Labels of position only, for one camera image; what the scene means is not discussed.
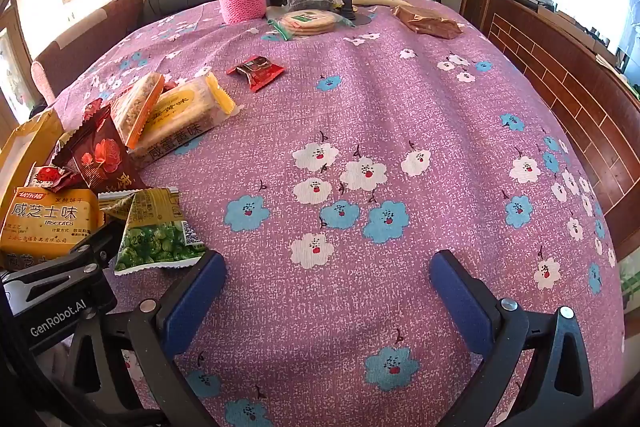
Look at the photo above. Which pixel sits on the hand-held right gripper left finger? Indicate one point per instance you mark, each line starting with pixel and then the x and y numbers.
pixel 195 299

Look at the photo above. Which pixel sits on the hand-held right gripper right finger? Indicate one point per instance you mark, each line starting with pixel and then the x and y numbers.
pixel 462 304

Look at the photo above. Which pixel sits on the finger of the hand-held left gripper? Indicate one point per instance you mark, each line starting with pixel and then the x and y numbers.
pixel 92 247

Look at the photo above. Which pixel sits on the yellow cheese biscuit packet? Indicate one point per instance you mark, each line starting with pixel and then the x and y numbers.
pixel 45 222

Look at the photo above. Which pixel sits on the green pea packet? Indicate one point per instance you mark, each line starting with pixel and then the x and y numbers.
pixel 155 242

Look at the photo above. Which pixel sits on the small red candy packet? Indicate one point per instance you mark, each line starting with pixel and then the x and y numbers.
pixel 47 177

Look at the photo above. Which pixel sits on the dark red flower packet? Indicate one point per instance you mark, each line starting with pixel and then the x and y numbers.
pixel 102 157

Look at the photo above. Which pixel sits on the yellow cardboard box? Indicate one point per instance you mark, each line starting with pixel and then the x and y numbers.
pixel 20 129

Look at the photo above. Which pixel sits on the orange cereal bar packet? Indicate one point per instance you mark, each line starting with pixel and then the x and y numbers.
pixel 137 107

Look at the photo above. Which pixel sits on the long yellow biscuit packet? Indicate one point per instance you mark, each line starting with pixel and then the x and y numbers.
pixel 180 117

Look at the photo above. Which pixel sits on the purple floral tablecloth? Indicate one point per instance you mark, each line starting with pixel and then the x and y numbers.
pixel 350 107

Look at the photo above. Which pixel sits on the wooden brick-pattern cabinet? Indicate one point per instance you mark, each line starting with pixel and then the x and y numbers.
pixel 565 97

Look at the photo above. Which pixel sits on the red candy packet dark print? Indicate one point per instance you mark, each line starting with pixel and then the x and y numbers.
pixel 255 71

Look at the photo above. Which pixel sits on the brown snack packet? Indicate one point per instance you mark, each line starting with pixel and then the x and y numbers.
pixel 425 22

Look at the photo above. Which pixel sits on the round cracker package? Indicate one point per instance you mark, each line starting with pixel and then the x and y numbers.
pixel 310 23

